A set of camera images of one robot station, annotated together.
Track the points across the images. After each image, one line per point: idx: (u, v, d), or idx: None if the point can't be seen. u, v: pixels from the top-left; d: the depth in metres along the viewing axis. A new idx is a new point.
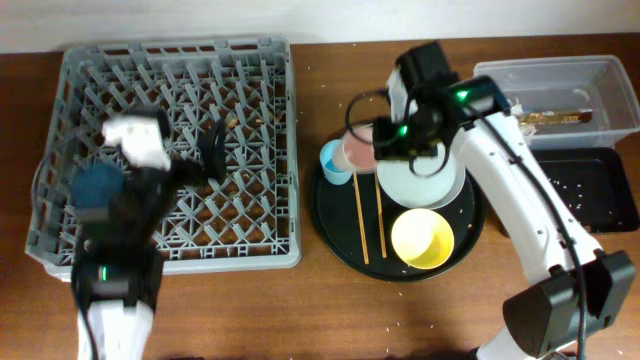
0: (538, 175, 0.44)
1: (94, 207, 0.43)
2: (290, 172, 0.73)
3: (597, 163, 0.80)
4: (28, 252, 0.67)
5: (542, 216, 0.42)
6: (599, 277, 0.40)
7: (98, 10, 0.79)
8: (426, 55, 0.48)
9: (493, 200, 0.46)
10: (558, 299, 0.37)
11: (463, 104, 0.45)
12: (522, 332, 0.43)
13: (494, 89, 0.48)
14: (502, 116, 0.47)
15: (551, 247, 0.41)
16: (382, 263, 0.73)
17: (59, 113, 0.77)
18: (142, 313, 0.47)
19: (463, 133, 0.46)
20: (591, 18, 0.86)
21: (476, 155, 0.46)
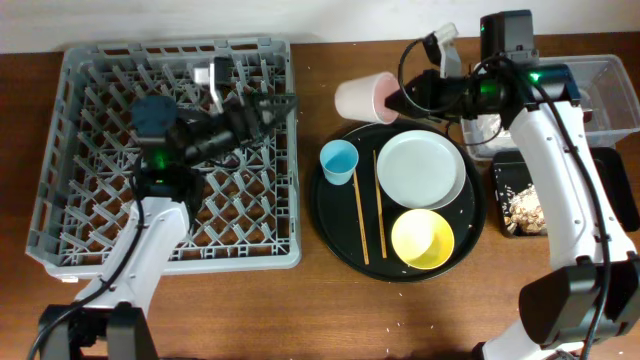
0: (589, 167, 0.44)
1: (154, 135, 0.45)
2: (290, 172, 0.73)
3: (599, 163, 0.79)
4: (28, 252, 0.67)
5: (584, 206, 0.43)
6: (627, 278, 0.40)
7: (99, 10, 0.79)
8: (518, 24, 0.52)
9: (538, 182, 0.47)
10: (578, 287, 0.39)
11: (532, 84, 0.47)
12: (536, 317, 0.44)
13: (568, 77, 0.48)
14: (568, 105, 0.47)
15: (584, 237, 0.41)
16: (382, 263, 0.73)
17: (59, 113, 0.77)
18: (173, 221, 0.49)
19: (525, 113, 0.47)
20: (591, 18, 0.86)
21: (533, 139, 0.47)
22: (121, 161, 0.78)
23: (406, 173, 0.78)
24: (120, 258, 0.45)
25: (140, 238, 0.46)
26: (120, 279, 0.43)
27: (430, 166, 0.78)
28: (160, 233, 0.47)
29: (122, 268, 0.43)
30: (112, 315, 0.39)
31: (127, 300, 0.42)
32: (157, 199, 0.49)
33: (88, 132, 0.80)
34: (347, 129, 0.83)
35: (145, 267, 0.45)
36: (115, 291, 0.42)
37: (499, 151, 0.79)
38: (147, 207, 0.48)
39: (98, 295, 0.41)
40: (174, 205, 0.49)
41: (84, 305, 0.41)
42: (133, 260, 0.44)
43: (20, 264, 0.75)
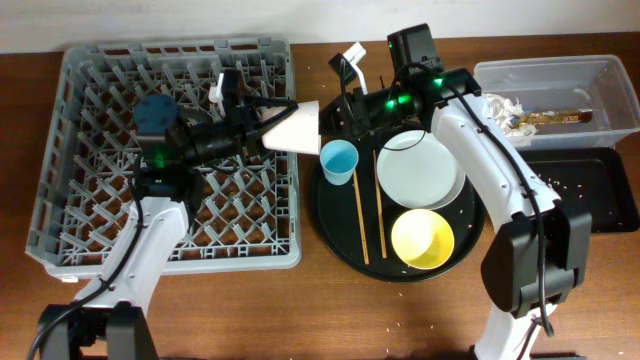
0: (506, 142, 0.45)
1: (153, 133, 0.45)
2: (290, 172, 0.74)
3: (598, 163, 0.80)
4: (28, 252, 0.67)
5: (507, 171, 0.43)
6: (561, 225, 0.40)
7: (100, 10, 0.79)
8: (417, 39, 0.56)
9: (467, 166, 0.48)
10: (519, 241, 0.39)
11: (439, 89, 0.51)
12: (496, 286, 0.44)
13: (469, 78, 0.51)
14: (473, 96, 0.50)
15: (513, 198, 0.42)
16: (382, 263, 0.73)
17: (59, 114, 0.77)
18: (172, 222, 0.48)
19: (438, 111, 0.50)
20: (591, 18, 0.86)
21: (450, 129, 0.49)
22: (121, 161, 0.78)
23: (405, 173, 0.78)
24: (119, 258, 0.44)
25: (139, 238, 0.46)
26: (120, 279, 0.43)
27: (430, 165, 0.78)
28: (160, 232, 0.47)
29: (121, 268, 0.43)
30: (111, 316, 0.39)
31: (127, 299, 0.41)
32: (155, 199, 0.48)
33: (88, 132, 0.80)
34: None
35: (144, 266, 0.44)
36: (115, 291, 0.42)
37: None
38: (147, 207, 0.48)
39: (97, 296, 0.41)
40: (175, 206, 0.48)
41: (83, 305, 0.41)
42: (132, 259, 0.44)
43: (20, 264, 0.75)
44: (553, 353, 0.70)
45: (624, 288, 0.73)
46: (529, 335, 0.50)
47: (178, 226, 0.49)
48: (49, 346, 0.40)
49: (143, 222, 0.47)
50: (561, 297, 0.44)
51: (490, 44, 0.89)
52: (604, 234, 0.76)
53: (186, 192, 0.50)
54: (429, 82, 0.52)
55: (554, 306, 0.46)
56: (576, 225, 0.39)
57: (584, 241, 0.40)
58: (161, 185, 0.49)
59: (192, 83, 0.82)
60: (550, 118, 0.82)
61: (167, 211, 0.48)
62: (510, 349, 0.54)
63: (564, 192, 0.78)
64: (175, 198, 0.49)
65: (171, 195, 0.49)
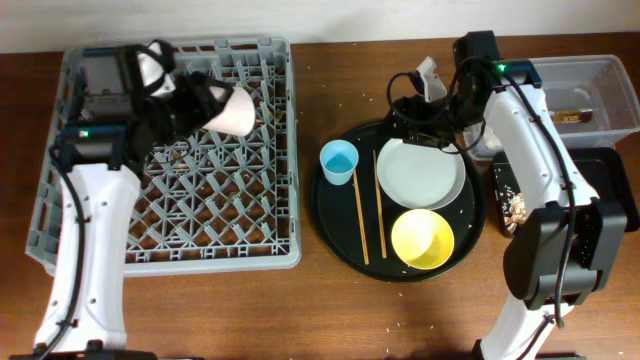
0: (554, 134, 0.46)
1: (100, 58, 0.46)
2: (290, 172, 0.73)
3: (599, 163, 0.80)
4: (28, 252, 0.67)
5: (550, 162, 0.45)
6: (594, 224, 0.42)
7: (100, 10, 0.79)
8: (482, 38, 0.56)
9: (510, 152, 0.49)
10: (547, 227, 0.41)
11: (500, 75, 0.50)
12: (516, 274, 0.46)
13: (531, 70, 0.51)
14: (532, 88, 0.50)
15: (551, 188, 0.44)
16: (382, 263, 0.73)
17: (59, 113, 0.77)
18: (119, 189, 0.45)
19: (494, 95, 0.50)
20: (590, 18, 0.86)
21: (501, 114, 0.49)
22: None
23: (405, 170, 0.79)
24: (71, 278, 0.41)
25: (84, 243, 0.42)
26: (79, 309, 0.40)
27: (434, 167, 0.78)
28: (103, 228, 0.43)
29: (79, 293, 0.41)
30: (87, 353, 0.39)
31: (96, 335, 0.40)
32: (89, 167, 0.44)
33: None
34: (346, 130, 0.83)
35: (101, 283, 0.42)
36: (80, 325, 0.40)
37: (499, 152, 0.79)
38: (80, 191, 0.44)
39: (60, 335, 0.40)
40: (112, 178, 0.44)
41: (50, 348, 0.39)
42: (85, 279, 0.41)
43: (20, 264, 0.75)
44: (553, 353, 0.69)
45: (624, 288, 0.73)
46: (538, 333, 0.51)
47: (116, 193, 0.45)
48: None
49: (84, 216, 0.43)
50: (579, 298, 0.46)
51: None
52: None
53: (125, 150, 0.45)
54: (492, 67, 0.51)
55: (570, 306, 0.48)
56: (609, 224, 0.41)
57: (615, 243, 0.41)
58: (97, 133, 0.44)
59: None
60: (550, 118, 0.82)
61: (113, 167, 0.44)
62: (515, 345, 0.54)
63: None
64: (112, 166, 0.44)
65: (110, 144, 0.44)
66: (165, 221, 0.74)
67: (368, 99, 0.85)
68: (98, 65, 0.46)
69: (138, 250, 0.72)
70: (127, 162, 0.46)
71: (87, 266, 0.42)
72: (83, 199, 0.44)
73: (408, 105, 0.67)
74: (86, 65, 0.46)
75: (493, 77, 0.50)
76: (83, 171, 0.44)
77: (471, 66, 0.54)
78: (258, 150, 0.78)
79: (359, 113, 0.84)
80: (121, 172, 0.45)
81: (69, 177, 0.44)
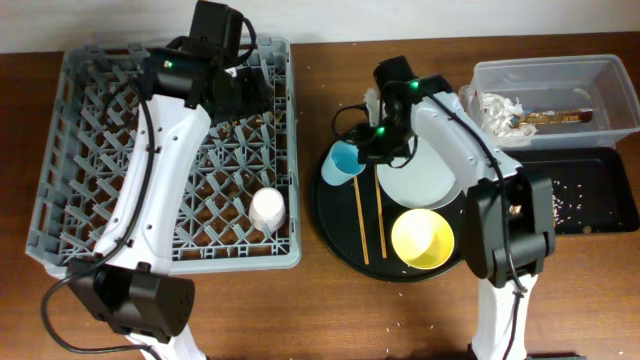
0: (475, 128, 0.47)
1: (213, 16, 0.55)
2: (290, 172, 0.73)
3: (598, 163, 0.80)
4: (28, 252, 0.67)
5: (473, 148, 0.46)
6: (524, 190, 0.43)
7: (100, 10, 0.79)
8: (395, 65, 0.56)
9: (443, 154, 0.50)
10: (481, 204, 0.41)
11: (415, 93, 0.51)
12: (472, 259, 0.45)
13: (441, 78, 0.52)
14: (444, 93, 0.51)
15: (483, 171, 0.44)
16: (382, 263, 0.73)
17: (59, 114, 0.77)
18: (200, 117, 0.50)
19: (414, 107, 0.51)
20: (590, 18, 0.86)
21: (425, 123, 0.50)
22: (122, 161, 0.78)
23: (403, 170, 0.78)
24: (134, 199, 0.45)
25: (152, 164, 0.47)
26: (137, 229, 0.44)
27: (417, 167, 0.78)
28: (171, 154, 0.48)
29: (137, 219, 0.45)
30: (135, 280, 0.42)
31: (147, 258, 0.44)
32: (169, 99, 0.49)
33: (88, 132, 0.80)
34: (346, 130, 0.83)
35: (158, 210, 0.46)
36: (135, 245, 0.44)
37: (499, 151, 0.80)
38: (155, 123, 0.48)
39: (116, 254, 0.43)
40: (184, 117, 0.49)
41: (106, 260, 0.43)
42: (148, 199, 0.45)
43: (20, 264, 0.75)
44: (553, 353, 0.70)
45: (624, 288, 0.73)
46: (516, 315, 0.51)
47: (196, 121, 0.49)
48: (83, 299, 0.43)
49: (154, 146, 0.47)
50: (537, 267, 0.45)
51: (490, 45, 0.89)
52: (604, 235, 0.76)
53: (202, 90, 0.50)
54: (407, 86, 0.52)
55: (533, 279, 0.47)
56: (537, 186, 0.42)
57: (547, 203, 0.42)
58: (180, 66, 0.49)
59: None
60: (550, 118, 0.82)
61: (192, 102, 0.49)
62: (500, 333, 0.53)
63: (564, 191, 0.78)
64: (190, 104, 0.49)
65: (190, 78, 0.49)
66: None
67: None
68: (205, 21, 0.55)
69: None
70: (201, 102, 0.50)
71: (153, 187, 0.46)
72: (157, 131, 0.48)
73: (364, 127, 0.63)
74: (196, 20, 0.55)
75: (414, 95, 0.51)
76: (163, 102, 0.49)
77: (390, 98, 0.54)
78: (258, 150, 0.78)
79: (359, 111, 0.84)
80: (197, 110, 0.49)
81: (147, 108, 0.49)
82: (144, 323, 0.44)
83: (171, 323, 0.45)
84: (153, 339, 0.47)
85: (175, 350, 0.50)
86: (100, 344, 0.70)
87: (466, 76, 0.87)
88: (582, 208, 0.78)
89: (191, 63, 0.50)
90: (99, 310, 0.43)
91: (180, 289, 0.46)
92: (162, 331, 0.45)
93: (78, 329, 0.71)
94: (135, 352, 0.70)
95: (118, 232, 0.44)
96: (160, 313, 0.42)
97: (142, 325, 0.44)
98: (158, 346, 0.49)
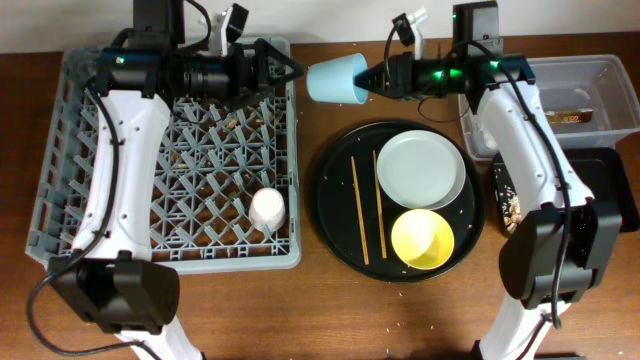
0: (549, 134, 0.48)
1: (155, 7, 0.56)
2: (290, 172, 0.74)
3: (599, 163, 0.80)
4: (28, 253, 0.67)
5: (543, 162, 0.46)
6: (590, 224, 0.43)
7: (100, 10, 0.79)
8: (483, 16, 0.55)
9: (505, 152, 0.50)
10: (542, 229, 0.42)
11: (494, 72, 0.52)
12: (510, 275, 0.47)
13: (526, 65, 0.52)
14: (526, 85, 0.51)
15: (546, 187, 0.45)
16: (382, 263, 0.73)
17: (59, 114, 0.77)
18: (158, 106, 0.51)
19: (488, 93, 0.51)
20: (590, 18, 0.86)
21: (495, 111, 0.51)
22: None
23: (406, 169, 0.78)
24: (107, 191, 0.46)
25: (119, 157, 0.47)
26: (111, 220, 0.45)
27: (429, 166, 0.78)
28: (136, 145, 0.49)
29: (111, 207, 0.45)
30: (117, 269, 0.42)
31: (124, 246, 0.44)
32: (124, 94, 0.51)
33: (88, 132, 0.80)
34: (346, 130, 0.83)
35: (129, 199, 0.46)
36: (113, 235, 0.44)
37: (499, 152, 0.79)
38: (115, 118, 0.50)
39: (94, 246, 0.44)
40: (142, 107, 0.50)
41: (85, 254, 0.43)
42: (118, 191, 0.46)
43: (20, 265, 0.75)
44: (553, 353, 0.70)
45: (624, 288, 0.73)
46: (536, 331, 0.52)
47: (153, 110, 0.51)
48: (69, 298, 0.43)
49: (117, 139, 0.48)
50: (574, 295, 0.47)
51: None
52: None
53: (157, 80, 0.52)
54: (485, 63, 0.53)
55: (566, 305, 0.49)
56: (603, 224, 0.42)
57: (611, 243, 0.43)
58: (131, 61, 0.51)
59: None
60: (550, 118, 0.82)
61: (148, 93, 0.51)
62: (514, 346, 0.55)
63: None
64: (146, 94, 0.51)
65: (143, 73, 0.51)
66: (165, 221, 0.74)
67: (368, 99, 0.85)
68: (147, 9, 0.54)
69: None
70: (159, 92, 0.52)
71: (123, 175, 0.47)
72: (117, 125, 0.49)
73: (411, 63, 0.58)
74: (135, 7, 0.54)
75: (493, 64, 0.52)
76: (119, 98, 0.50)
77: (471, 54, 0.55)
78: (258, 150, 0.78)
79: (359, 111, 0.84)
80: (154, 99, 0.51)
81: (106, 104, 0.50)
82: (133, 315, 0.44)
83: (160, 313, 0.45)
84: (145, 333, 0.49)
85: (167, 343, 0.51)
86: (100, 345, 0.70)
87: None
88: None
89: (142, 58, 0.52)
90: (86, 309, 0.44)
91: (165, 276, 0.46)
92: (152, 322, 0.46)
93: (78, 330, 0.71)
94: (135, 352, 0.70)
95: (95, 225, 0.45)
96: (144, 301, 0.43)
97: (131, 319, 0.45)
98: (150, 341, 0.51)
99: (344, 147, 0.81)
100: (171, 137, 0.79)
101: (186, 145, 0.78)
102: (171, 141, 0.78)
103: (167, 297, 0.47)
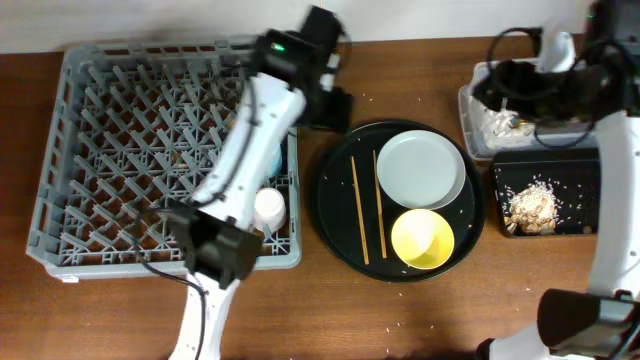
0: None
1: (314, 16, 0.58)
2: (290, 172, 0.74)
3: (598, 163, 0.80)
4: (29, 253, 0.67)
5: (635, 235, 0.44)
6: None
7: (99, 9, 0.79)
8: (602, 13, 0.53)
9: (613, 192, 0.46)
10: (610, 316, 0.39)
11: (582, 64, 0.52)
12: (557, 326, 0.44)
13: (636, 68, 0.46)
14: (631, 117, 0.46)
15: (634, 269, 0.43)
16: (382, 263, 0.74)
17: (59, 114, 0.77)
18: (296, 102, 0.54)
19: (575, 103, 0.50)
20: (590, 17, 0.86)
21: (617, 140, 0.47)
22: (122, 162, 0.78)
23: (408, 170, 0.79)
24: (234, 159, 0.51)
25: (251, 136, 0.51)
26: (230, 189, 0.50)
27: (429, 166, 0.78)
28: (270, 128, 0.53)
29: (234, 176, 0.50)
30: (224, 229, 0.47)
31: (234, 215, 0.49)
32: (271, 83, 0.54)
33: (88, 132, 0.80)
34: None
35: (251, 176, 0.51)
36: (227, 201, 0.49)
37: (499, 151, 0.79)
38: (258, 98, 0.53)
39: (210, 203, 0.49)
40: (284, 96, 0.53)
41: (202, 207, 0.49)
42: (243, 162, 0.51)
43: (19, 265, 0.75)
44: None
45: None
46: None
47: (291, 105, 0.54)
48: (175, 232, 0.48)
49: (255, 120, 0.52)
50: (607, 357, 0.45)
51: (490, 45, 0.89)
52: None
53: (302, 75, 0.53)
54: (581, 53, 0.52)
55: None
56: None
57: None
58: (288, 52, 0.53)
59: (193, 83, 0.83)
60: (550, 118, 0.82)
61: (292, 89, 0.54)
62: None
63: (565, 191, 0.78)
64: (290, 88, 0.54)
65: (293, 63, 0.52)
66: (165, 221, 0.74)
67: (368, 99, 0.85)
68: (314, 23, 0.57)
69: (138, 250, 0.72)
70: (301, 88, 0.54)
71: (249, 154, 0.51)
72: (259, 106, 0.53)
73: (511, 73, 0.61)
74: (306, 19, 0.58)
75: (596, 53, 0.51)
76: (266, 78, 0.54)
77: (548, 78, 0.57)
78: None
79: (361, 111, 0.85)
80: (293, 94, 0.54)
81: (255, 83, 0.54)
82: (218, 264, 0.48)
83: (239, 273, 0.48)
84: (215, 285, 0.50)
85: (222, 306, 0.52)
86: (99, 346, 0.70)
87: (466, 76, 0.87)
88: (581, 208, 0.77)
89: (298, 50, 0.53)
90: (185, 243, 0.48)
91: (255, 246, 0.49)
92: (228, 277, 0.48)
93: (78, 330, 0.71)
94: (135, 352, 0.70)
95: (214, 188, 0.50)
96: (234, 260, 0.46)
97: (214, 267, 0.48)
98: (210, 295, 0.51)
99: (345, 147, 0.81)
100: (171, 137, 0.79)
101: (186, 144, 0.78)
102: (171, 141, 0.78)
103: (250, 259, 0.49)
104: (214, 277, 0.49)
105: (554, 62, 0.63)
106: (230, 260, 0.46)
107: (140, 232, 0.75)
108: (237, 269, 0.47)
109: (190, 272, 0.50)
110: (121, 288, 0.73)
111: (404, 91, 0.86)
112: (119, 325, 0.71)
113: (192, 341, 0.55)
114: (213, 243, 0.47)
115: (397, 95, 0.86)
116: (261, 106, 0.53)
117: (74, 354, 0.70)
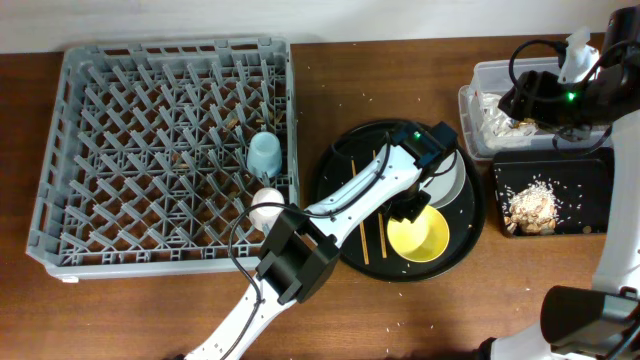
0: None
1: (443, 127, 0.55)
2: (290, 172, 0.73)
3: (598, 163, 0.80)
4: (29, 253, 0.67)
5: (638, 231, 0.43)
6: None
7: (99, 9, 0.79)
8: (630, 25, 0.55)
9: (626, 188, 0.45)
10: (610, 312, 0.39)
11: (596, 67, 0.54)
12: (558, 323, 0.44)
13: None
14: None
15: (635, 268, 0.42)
16: (382, 263, 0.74)
17: (59, 114, 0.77)
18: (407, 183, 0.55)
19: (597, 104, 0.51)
20: (590, 18, 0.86)
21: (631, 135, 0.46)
22: (122, 161, 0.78)
23: None
24: (352, 196, 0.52)
25: (371, 186, 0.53)
26: (341, 215, 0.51)
27: None
28: (388, 190, 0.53)
29: (348, 208, 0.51)
30: (321, 244, 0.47)
31: (335, 235, 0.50)
32: (403, 153, 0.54)
33: (88, 132, 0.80)
34: (346, 129, 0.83)
35: (359, 214, 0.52)
36: (336, 222, 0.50)
37: (499, 151, 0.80)
38: (390, 161, 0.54)
39: (321, 218, 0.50)
40: (410, 169, 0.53)
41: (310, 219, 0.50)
42: (356, 202, 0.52)
43: (19, 264, 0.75)
44: None
45: None
46: None
47: (404, 184, 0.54)
48: (271, 230, 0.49)
49: (379, 176, 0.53)
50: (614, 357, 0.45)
51: (490, 44, 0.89)
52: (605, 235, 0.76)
53: (430, 161, 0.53)
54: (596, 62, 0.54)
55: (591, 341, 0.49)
56: None
57: None
58: (423, 140, 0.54)
59: (193, 83, 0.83)
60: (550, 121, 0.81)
61: (414, 168, 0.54)
62: None
63: (565, 191, 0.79)
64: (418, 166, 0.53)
65: (424, 152, 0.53)
66: (165, 221, 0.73)
67: (369, 99, 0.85)
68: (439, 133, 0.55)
69: (139, 250, 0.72)
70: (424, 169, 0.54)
71: (359, 201, 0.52)
72: (388, 165, 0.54)
73: (532, 80, 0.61)
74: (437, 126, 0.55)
75: (613, 57, 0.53)
76: (399, 150, 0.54)
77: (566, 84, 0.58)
78: None
79: (361, 111, 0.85)
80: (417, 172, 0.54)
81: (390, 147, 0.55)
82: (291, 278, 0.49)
83: (302, 294, 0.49)
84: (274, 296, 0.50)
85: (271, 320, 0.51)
86: (99, 346, 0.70)
87: (466, 76, 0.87)
88: (581, 208, 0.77)
89: (432, 142, 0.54)
90: (272, 244, 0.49)
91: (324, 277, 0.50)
92: (291, 292, 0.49)
93: (78, 331, 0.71)
94: (135, 351, 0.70)
95: (327, 207, 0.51)
96: (310, 278, 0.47)
97: (285, 278, 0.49)
98: (265, 305, 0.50)
99: (345, 147, 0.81)
100: (172, 137, 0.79)
101: (186, 144, 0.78)
102: (172, 141, 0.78)
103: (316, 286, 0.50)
104: (277, 288, 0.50)
105: (575, 73, 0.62)
106: (309, 276, 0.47)
107: (140, 232, 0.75)
108: (301, 295, 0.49)
109: (258, 274, 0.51)
110: (121, 287, 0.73)
111: (404, 91, 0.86)
112: (120, 324, 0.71)
113: (222, 343, 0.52)
114: (296, 262, 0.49)
115: (397, 95, 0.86)
116: (389, 168, 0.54)
117: (74, 354, 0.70)
